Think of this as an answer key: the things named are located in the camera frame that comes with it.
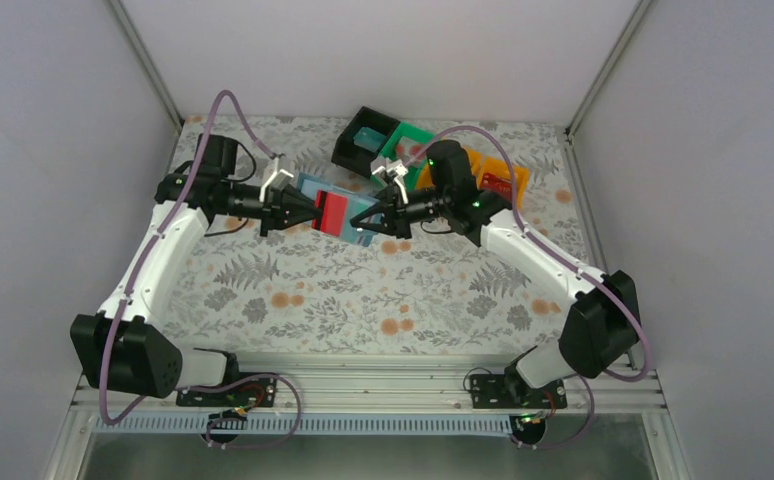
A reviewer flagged purple cable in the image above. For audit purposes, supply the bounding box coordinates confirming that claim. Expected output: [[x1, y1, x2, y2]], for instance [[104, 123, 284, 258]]
[[396, 125, 653, 453], [98, 89, 302, 454]]

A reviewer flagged aluminium frame rail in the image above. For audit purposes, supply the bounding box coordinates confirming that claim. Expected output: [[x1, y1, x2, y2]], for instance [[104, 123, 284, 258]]
[[72, 354, 670, 415]]

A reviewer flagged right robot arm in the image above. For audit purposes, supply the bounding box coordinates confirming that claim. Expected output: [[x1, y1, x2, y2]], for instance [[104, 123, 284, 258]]
[[350, 140, 643, 407]]

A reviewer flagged yellow bin with red cards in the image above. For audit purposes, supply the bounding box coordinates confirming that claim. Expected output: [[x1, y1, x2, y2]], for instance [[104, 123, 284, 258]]
[[475, 157, 530, 208]]

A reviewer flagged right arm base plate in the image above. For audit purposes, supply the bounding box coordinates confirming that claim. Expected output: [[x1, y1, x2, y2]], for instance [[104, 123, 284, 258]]
[[464, 373, 568, 410]]

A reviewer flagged teal VIP card stack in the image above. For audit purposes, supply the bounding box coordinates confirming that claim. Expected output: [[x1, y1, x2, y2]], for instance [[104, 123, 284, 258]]
[[353, 127, 386, 154]]

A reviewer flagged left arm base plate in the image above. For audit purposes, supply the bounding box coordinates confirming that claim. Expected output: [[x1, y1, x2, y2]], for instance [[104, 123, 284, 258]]
[[176, 372, 278, 410]]

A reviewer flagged black storage bin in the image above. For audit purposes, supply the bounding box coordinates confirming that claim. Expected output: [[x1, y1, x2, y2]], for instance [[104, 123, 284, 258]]
[[331, 106, 400, 178]]

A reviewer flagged red VIP card stack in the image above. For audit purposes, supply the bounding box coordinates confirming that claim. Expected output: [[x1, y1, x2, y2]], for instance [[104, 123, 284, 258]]
[[479, 172, 511, 197]]

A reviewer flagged yellow bin with white cards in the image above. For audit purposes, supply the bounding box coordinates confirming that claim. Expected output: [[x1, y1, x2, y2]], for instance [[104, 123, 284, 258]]
[[414, 148, 486, 190]]

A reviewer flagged slotted grey cable duct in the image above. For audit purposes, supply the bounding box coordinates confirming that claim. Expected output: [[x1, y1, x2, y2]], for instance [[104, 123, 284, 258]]
[[92, 412, 541, 437]]

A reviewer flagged green storage bin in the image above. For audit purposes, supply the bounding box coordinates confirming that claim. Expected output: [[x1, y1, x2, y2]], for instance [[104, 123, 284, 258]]
[[378, 122, 434, 189]]

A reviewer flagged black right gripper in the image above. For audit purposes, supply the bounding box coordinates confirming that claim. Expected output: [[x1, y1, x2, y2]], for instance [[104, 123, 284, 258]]
[[350, 183, 450, 239]]

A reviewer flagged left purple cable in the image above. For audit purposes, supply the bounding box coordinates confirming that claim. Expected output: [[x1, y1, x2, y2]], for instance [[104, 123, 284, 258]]
[[98, 89, 302, 454]]

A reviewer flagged blue leather card holder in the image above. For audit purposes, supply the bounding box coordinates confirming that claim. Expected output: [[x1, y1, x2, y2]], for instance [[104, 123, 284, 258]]
[[294, 173, 388, 249]]

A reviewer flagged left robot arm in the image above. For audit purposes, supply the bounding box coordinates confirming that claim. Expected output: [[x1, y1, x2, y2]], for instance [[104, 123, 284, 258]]
[[70, 134, 322, 405]]

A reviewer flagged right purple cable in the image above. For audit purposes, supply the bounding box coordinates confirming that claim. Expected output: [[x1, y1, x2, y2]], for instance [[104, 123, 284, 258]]
[[396, 125, 653, 453]]

